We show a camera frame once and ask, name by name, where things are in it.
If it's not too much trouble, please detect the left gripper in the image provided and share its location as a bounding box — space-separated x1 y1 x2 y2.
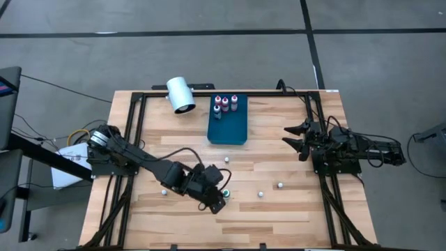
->
180 162 224 205

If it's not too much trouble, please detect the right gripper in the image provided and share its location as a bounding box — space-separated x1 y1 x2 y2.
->
282 120 353 158

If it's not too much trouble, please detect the blue plastic bin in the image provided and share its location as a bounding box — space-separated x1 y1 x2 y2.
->
207 92 249 146

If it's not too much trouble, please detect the white desk lamp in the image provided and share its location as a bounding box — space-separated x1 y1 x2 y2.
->
165 76 197 115

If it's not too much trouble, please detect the black power strip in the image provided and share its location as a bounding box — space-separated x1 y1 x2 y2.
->
151 83 216 91

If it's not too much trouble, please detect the grey stand foot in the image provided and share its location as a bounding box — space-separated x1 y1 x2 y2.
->
413 121 446 151

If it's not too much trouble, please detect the white paper box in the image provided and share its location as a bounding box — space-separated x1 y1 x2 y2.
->
51 142 93 190

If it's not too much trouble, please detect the black stand leg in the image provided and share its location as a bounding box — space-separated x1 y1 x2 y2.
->
19 158 38 243

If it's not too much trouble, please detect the black stand beam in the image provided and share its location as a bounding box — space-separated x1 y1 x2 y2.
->
6 134 94 182

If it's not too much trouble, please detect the black monitor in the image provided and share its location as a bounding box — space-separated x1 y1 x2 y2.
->
0 66 22 151
0 149 24 235

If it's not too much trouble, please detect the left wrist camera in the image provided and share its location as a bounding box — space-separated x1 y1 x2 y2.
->
208 198 226 215

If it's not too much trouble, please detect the black aluminium table frame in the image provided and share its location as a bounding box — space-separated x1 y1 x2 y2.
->
78 89 379 251

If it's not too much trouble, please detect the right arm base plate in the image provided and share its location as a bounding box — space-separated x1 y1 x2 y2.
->
311 146 363 176

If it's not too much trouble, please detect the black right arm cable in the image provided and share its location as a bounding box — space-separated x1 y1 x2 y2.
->
276 79 349 133

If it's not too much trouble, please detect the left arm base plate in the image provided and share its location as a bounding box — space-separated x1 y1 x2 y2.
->
86 146 142 177

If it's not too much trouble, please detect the yellow coiled cable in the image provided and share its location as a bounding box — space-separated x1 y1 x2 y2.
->
66 128 91 146

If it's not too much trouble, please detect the thin black floor cable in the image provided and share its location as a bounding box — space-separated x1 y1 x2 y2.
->
20 73 113 104

